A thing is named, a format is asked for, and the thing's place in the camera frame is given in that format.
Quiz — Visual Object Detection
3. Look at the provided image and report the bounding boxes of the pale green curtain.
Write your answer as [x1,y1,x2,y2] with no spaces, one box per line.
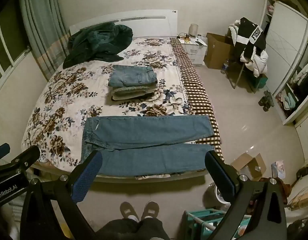
[18,0,71,80]

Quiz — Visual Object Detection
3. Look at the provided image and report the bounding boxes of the window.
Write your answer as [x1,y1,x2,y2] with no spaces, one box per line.
[0,5,32,87]

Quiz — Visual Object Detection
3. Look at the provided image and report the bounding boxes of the brown checkered bedsheet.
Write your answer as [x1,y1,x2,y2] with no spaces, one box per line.
[170,38,224,161]

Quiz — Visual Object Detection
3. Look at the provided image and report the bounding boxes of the white padded jacket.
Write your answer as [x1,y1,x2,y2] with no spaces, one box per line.
[240,50,269,78]

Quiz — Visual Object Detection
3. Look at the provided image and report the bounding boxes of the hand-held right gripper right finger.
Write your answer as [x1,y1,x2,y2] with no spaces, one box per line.
[205,151,287,240]

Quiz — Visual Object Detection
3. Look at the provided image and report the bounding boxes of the blue jeans pants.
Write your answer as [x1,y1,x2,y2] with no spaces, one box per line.
[81,115,216,177]

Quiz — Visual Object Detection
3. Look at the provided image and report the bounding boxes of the brown cloth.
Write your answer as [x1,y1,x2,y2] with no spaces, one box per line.
[259,177,292,205]

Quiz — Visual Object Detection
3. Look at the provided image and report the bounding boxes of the teal storage box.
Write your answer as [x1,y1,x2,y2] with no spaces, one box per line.
[254,74,268,89]

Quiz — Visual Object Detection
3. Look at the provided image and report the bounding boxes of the white fuzzy garment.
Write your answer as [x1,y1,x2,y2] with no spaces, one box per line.
[228,20,242,47]

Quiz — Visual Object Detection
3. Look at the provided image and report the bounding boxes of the floral blanket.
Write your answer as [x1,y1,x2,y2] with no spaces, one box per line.
[21,37,194,178]

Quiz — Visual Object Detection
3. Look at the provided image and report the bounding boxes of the white floor fan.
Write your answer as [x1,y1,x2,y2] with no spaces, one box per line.
[208,182,232,205]

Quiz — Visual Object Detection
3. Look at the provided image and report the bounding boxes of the folded fuzzy olive pants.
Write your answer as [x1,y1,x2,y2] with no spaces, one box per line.
[111,85,156,93]

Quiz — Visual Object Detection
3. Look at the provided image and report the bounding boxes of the person's slipper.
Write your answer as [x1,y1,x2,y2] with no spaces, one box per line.
[141,201,160,220]
[120,201,140,222]

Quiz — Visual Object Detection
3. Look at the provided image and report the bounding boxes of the teal folded clothes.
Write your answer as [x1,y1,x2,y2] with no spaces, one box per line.
[281,92,298,110]

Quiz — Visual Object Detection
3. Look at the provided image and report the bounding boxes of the large cardboard box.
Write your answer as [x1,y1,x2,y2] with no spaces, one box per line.
[203,32,236,70]

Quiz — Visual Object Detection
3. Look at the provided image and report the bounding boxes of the small open cardboard box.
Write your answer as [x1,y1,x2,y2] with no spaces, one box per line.
[230,153,267,182]

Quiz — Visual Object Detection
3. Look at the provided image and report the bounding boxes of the dark bag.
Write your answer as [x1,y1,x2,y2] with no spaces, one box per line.
[295,166,308,180]

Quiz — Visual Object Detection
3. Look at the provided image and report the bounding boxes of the chair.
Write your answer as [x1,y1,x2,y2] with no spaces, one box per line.
[225,26,268,93]

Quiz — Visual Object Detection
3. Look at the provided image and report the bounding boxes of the person's right slipper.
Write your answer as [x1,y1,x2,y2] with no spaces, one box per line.
[141,201,160,220]

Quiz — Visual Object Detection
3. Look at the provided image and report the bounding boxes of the person's legs in black trousers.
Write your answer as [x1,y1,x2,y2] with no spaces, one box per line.
[95,217,171,240]

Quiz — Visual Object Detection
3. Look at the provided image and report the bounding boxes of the white bed headboard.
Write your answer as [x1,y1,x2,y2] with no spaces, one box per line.
[69,10,178,39]

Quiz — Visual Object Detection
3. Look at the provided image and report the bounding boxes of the printed packet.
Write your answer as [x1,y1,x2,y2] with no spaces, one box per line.
[271,160,286,179]

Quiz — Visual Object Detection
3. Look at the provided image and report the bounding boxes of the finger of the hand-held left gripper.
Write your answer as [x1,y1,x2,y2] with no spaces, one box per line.
[0,145,41,173]
[0,143,11,164]

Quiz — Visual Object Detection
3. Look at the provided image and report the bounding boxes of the white wardrobe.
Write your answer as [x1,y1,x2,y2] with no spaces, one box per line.
[259,0,308,126]

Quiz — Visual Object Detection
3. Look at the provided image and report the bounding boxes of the black and white jacket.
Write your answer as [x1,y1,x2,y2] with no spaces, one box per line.
[234,17,267,64]

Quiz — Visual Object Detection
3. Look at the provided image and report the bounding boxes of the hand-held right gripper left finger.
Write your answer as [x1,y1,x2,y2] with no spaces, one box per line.
[20,151,103,240]

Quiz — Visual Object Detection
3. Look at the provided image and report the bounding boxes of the teal rack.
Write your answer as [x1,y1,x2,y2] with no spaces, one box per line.
[183,208,252,240]

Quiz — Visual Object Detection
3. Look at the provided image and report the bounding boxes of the white nightstand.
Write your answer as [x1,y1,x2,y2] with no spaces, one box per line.
[178,34,208,65]

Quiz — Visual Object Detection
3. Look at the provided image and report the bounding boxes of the dark green jacket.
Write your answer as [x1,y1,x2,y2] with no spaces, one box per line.
[63,22,133,68]

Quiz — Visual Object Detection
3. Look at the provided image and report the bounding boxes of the folded blue jeans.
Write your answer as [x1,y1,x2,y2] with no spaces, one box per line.
[108,65,158,87]

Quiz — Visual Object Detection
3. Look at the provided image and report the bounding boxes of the person's left slipper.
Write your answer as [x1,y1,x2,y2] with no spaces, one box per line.
[120,201,140,222]

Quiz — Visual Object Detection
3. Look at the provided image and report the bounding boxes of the white hanging clothes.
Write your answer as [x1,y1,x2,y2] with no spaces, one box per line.
[293,57,308,87]

